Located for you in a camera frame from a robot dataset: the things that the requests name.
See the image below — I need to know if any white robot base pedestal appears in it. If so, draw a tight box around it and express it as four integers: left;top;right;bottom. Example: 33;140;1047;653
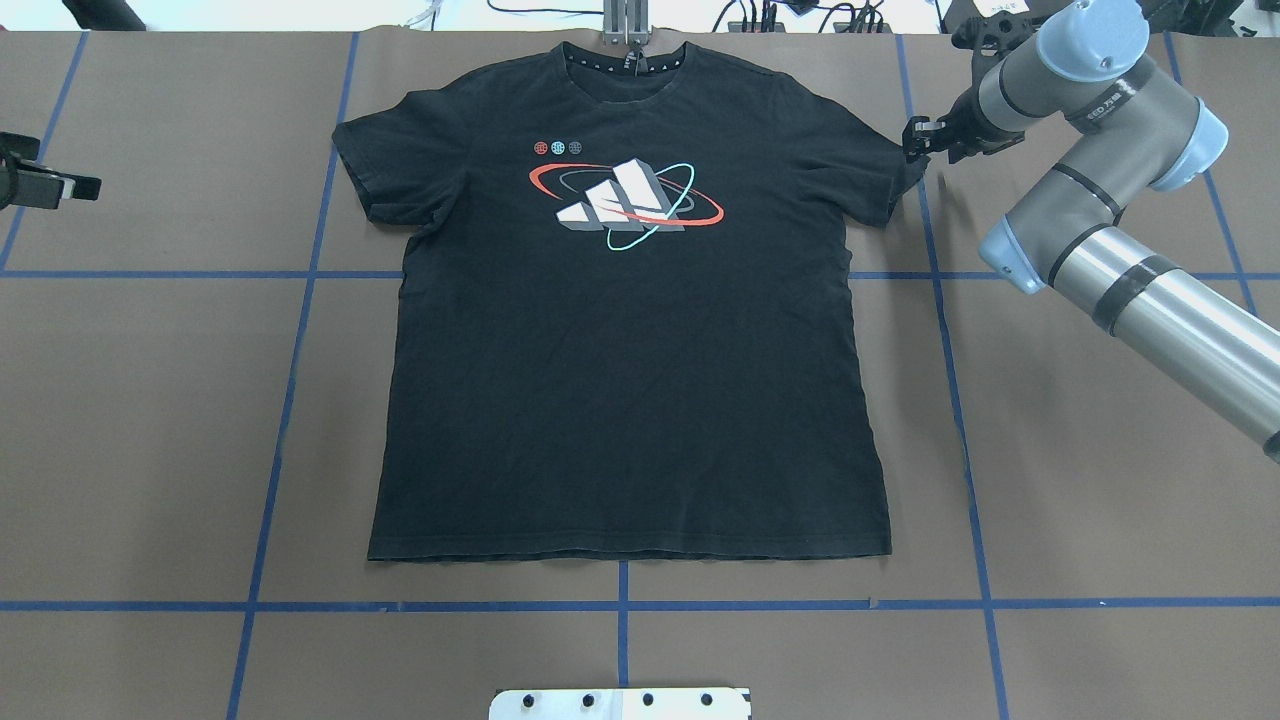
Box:
488;687;753;719

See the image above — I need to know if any aluminium frame post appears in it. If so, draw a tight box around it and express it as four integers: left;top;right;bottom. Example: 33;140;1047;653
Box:
602;0;652;47

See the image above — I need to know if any black graphic t-shirt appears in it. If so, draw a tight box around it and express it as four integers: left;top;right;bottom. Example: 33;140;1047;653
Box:
332;44;927;562

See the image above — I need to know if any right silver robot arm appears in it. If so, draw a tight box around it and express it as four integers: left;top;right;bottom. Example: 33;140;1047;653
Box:
902;1;1279;459

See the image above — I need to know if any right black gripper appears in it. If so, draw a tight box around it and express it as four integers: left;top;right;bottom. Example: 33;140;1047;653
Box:
902;87;1021;164

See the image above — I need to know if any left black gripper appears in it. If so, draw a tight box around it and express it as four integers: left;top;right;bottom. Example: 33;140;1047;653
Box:
1;132;102;210

